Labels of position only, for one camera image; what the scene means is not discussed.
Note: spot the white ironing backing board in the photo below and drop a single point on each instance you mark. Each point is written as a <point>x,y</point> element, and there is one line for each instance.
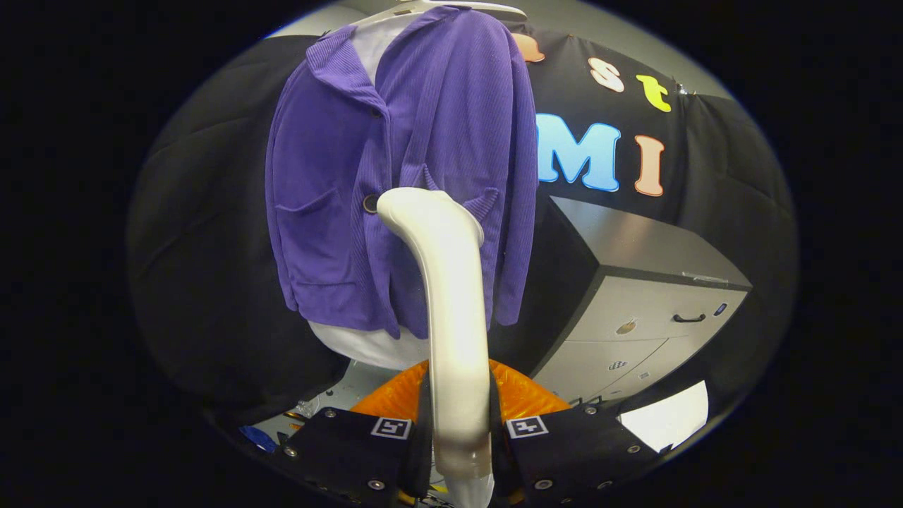
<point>374,349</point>

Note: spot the white garment steamer head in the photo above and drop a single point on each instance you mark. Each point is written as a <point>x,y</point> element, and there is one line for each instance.
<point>455,317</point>

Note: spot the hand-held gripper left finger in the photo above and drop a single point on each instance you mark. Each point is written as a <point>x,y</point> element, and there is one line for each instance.
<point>353,451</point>

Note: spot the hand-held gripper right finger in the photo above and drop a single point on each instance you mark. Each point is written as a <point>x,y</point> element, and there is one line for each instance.
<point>564,451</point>

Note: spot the white plastic clothes hanger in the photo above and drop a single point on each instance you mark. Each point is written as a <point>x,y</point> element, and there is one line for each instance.
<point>423,7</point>

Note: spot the blue floor object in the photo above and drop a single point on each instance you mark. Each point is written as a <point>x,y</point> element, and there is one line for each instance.
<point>259,439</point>

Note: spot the grey drawer cabinet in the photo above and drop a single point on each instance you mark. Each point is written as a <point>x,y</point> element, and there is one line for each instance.
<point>649,247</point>

